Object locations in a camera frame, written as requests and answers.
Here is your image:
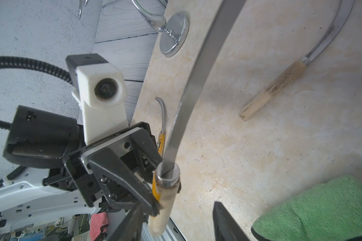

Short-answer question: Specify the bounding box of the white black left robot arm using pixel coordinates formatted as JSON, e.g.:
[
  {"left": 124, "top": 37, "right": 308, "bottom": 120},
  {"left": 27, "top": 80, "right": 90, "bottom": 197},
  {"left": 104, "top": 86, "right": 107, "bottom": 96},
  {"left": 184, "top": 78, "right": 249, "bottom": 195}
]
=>
[{"left": 0, "top": 106, "right": 162, "bottom": 235}]

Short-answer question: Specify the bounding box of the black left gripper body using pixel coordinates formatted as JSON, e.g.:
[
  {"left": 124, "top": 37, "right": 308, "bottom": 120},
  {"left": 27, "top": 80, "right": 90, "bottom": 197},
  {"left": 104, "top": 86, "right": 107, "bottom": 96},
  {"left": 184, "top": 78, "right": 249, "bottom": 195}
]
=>
[{"left": 4, "top": 106, "right": 152, "bottom": 207}]

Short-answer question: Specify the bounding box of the chrome glass rack stand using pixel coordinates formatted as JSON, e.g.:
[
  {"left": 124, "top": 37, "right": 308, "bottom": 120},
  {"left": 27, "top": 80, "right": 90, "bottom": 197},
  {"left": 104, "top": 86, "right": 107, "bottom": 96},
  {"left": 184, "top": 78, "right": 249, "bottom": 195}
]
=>
[{"left": 95, "top": 1, "right": 189, "bottom": 58}]

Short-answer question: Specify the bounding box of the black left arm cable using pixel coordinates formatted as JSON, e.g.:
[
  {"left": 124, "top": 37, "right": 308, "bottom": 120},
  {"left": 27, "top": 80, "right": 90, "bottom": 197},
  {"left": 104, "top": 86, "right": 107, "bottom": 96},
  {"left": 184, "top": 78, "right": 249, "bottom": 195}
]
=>
[{"left": 0, "top": 56, "right": 73, "bottom": 85}]

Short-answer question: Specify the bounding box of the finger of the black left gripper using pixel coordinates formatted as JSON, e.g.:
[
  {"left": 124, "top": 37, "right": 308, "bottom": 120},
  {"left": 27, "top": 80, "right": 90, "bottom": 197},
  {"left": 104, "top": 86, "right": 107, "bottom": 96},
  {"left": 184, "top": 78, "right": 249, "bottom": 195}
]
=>
[
  {"left": 88, "top": 148, "right": 159, "bottom": 216},
  {"left": 130, "top": 128, "right": 162, "bottom": 169}
]

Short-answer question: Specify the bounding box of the green fluffy rag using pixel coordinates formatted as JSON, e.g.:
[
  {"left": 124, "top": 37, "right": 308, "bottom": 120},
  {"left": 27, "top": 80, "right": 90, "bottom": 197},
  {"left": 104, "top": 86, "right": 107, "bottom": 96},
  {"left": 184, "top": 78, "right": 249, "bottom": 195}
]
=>
[{"left": 251, "top": 176, "right": 362, "bottom": 241}]

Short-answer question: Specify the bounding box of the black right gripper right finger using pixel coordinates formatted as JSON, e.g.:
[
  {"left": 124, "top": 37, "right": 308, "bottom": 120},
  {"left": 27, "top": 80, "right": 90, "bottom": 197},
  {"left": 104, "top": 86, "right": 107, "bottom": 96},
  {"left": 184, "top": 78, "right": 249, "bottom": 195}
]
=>
[{"left": 213, "top": 201, "right": 249, "bottom": 241}]

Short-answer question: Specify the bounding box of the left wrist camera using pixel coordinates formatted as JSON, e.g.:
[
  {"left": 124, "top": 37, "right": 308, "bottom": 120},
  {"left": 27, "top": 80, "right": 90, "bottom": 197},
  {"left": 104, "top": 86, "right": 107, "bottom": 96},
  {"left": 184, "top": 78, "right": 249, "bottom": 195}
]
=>
[{"left": 65, "top": 54, "right": 128, "bottom": 145}]

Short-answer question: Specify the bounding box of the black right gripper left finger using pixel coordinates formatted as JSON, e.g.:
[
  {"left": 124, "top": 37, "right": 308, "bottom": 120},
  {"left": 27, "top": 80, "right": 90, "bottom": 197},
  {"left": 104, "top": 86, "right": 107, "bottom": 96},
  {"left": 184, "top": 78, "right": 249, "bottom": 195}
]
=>
[{"left": 107, "top": 203, "right": 144, "bottom": 241}]

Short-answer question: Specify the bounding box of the sickle with wooden handle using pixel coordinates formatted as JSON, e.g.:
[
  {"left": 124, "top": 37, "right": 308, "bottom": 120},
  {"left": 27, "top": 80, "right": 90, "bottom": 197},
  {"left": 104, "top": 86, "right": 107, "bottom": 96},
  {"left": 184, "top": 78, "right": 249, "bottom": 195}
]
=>
[{"left": 239, "top": 0, "right": 355, "bottom": 121}]

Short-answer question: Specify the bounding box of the pink cloth beyond table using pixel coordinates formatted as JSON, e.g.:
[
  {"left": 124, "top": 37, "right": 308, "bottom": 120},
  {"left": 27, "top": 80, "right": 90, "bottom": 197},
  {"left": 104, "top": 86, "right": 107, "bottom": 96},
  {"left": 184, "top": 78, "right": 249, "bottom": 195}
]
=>
[{"left": 89, "top": 212, "right": 109, "bottom": 241}]

